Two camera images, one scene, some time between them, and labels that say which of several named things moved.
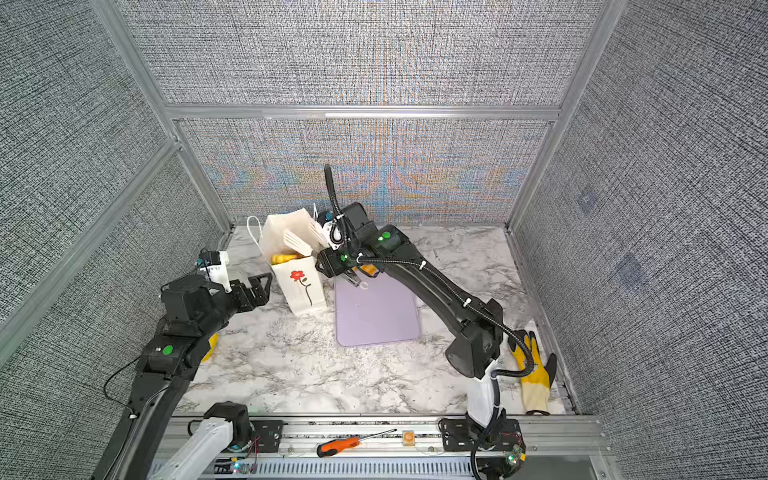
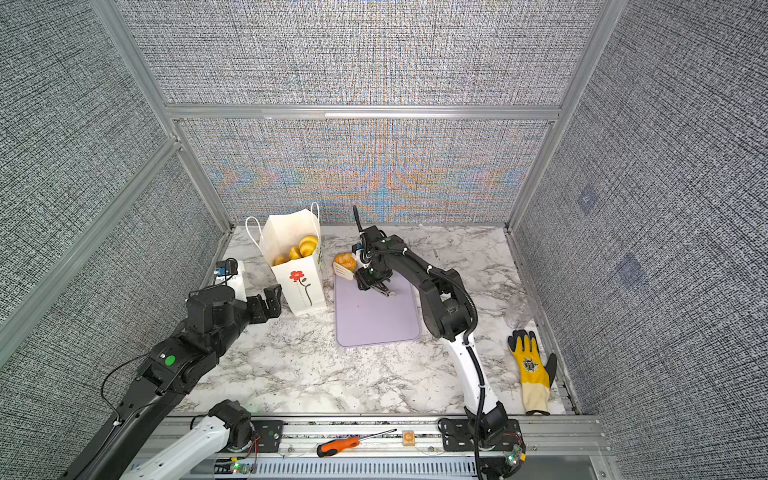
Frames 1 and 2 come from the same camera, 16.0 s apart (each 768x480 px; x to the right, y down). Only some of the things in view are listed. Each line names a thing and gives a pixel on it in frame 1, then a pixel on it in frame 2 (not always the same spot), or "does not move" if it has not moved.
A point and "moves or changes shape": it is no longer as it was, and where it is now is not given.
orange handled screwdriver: [327, 447] does not move
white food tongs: [316, 237] -> [347, 274]
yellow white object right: [536, 383] does not move
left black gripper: [260, 296] -> [274, 304]
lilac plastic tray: [380, 310] does not move
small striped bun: [369, 269] moves or changes shape
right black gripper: [332, 266] -> [363, 281]
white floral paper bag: [302, 282] does not move
